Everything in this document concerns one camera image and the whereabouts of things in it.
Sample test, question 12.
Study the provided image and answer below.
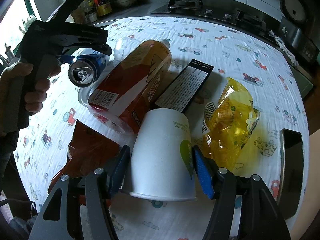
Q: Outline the white paper cup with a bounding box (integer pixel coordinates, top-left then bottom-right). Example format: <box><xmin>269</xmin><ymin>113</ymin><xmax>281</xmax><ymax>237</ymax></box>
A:
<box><xmin>121</xmin><ymin>108</ymin><xmax>196</xmax><ymax>202</ymax></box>

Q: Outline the blue white crushed can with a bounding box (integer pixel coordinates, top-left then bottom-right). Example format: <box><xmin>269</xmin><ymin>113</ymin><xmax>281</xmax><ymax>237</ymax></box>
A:
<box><xmin>60</xmin><ymin>53</ymin><xmax>108</xmax><ymax>87</ymax></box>

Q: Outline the yellow plastic snack wrapper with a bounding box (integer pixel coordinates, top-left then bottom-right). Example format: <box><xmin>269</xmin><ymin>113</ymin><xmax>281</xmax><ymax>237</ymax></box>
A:
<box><xmin>202</xmin><ymin>77</ymin><xmax>260</xmax><ymax>171</ymax></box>

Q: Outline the orange red drink bottle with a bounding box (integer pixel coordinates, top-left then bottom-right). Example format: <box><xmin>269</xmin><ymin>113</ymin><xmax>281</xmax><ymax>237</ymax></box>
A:
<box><xmin>87</xmin><ymin>39</ymin><xmax>172</xmax><ymax>134</ymax></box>

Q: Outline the person's left hand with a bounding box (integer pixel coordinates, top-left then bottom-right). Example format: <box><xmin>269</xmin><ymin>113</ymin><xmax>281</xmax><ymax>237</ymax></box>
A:
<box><xmin>1</xmin><ymin>62</ymin><xmax>50</xmax><ymax>137</ymax></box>

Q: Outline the red foil snack wrapper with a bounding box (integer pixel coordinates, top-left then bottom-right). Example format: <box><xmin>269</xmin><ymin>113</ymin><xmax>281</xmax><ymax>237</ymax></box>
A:
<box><xmin>48</xmin><ymin>120</ymin><xmax>120</xmax><ymax>192</ymax></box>

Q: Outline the yellow label oil bottle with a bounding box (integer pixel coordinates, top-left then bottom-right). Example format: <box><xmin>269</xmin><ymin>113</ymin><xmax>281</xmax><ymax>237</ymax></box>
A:
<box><xmin>94</xmin><ymin>0</ymin><xmax>112</xmax><ymax>17</ymax></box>

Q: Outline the clear plastic cup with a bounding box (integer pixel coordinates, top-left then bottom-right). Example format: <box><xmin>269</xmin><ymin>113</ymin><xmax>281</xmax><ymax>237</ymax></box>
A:
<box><xmin>113</xmin><ymin>37</ymin><xmax>141</xmax><ymax>61</ymax></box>

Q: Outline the black white label box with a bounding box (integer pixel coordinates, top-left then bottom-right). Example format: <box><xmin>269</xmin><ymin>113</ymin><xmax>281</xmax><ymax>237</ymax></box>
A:
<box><xmin>154</xmin><ymin>59</ymin><xmax>214</xmax><ymax>113</ymax></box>

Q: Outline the black smartphone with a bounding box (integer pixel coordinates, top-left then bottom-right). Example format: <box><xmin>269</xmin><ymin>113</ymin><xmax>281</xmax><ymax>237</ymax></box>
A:
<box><xmin>277</xmin><ymin>128</ymin><xmax>304</xmax><ymax>219</ymax></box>

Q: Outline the white cartoon print tablecloth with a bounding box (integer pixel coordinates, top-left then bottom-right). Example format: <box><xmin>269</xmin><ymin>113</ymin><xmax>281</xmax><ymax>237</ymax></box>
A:
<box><xmin>13</xmin><ymin>16</ymin><xmax>311</xmax><ymax>240</ymax></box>

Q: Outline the black gas stove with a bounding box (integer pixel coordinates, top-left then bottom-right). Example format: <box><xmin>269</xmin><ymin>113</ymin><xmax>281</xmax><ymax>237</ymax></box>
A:
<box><xmin>151</xmin><ymin>0</ymin><xmax>276</xmax><ymax>44</ymax></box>

